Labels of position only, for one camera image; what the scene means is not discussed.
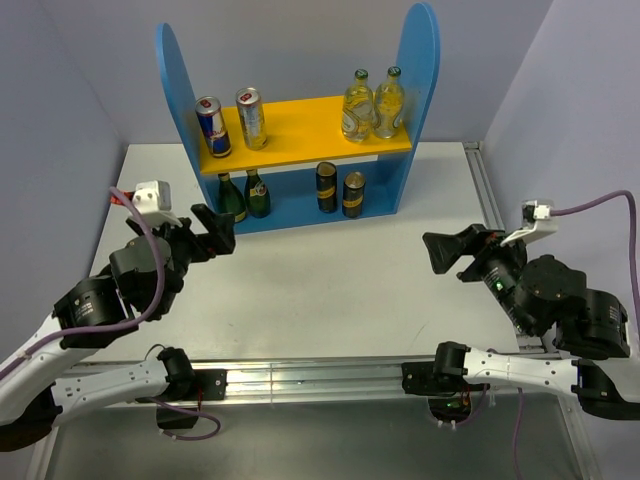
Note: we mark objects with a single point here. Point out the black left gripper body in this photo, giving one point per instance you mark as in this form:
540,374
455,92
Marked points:
189,246

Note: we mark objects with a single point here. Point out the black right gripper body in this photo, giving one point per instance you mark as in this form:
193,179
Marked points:
496,263

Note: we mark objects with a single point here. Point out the black gold can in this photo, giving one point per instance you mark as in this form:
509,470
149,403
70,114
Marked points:
353,194

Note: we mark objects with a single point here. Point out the black yellow can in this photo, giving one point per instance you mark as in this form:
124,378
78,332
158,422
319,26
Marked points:
326,187

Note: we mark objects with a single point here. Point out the blue silver Red Bull can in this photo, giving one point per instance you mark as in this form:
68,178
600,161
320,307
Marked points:
209,113

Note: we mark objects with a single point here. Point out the clear yellow glass bottle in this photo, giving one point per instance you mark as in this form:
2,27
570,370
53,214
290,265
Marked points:
388,105

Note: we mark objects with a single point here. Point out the clear bottle green cap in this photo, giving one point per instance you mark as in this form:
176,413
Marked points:
357,108

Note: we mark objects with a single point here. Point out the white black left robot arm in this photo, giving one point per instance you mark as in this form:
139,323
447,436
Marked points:
142,277

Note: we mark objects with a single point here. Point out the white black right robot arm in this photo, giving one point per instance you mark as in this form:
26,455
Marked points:
538,295

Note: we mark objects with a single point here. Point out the blue and yellow shelf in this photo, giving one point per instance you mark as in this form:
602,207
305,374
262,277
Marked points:
302,133

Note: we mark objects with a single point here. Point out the dark green glass bottle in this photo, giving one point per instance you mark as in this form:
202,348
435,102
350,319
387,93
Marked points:
230,199

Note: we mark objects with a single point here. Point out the green Perrier bottle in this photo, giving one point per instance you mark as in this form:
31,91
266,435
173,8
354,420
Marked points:
257,196

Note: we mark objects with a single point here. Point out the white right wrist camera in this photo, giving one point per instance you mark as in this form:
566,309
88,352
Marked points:
537,223

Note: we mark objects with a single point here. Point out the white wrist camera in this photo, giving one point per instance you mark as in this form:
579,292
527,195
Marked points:
152,199
537,223

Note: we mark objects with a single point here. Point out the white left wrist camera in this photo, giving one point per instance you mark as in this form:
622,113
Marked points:
152,199

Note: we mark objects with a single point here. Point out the aluminium rail frame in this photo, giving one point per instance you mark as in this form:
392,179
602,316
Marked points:
312,326

